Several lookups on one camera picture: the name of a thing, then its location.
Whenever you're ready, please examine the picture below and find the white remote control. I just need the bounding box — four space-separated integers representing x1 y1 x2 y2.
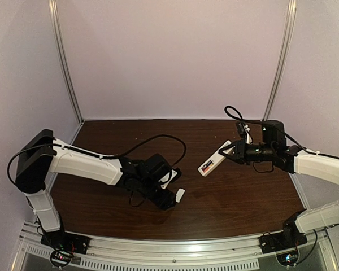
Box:
198 140 229 177

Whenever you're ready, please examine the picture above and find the white battery cover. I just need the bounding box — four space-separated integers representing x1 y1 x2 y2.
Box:
175 189 185 203

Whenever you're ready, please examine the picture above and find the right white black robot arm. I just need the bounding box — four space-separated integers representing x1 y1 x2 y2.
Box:
218 120 339 245

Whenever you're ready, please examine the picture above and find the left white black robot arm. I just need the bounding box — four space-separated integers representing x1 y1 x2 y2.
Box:
8 129 185 248

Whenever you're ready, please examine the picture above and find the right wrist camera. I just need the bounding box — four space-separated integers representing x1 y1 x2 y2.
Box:
236 122 253 145

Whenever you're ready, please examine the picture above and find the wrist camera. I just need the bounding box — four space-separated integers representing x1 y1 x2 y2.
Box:
158 168 182 189
236 122 253 145

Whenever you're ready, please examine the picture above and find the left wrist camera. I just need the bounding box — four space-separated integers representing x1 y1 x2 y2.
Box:
158 168 182 189

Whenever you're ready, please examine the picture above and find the right black camera cable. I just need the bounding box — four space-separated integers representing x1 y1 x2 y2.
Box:
224 106 266 125

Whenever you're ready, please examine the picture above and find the black camera cable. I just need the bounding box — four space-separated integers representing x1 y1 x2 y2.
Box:
7 134 186 193
224 106 266 125

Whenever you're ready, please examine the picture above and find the left black camera cable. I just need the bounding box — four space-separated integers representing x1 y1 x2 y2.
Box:
7 134 186 193

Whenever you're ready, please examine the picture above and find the front aluminium rail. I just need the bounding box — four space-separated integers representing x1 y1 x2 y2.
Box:
16 220 336 270

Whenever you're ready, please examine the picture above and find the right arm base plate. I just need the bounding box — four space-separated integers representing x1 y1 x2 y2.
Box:
258 231 307 254

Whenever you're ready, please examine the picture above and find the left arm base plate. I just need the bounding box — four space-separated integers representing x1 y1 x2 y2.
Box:
41 231 90 255

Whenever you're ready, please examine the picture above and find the right aluminium frame post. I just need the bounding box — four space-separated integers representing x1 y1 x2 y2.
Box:
262 0 297 121

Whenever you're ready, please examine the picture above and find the aluminium frame post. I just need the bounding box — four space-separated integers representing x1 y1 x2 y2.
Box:
262 0 297 121
48 0 84 124

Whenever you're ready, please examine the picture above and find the left aluminium frame post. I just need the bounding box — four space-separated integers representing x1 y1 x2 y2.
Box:
48 0 84 124

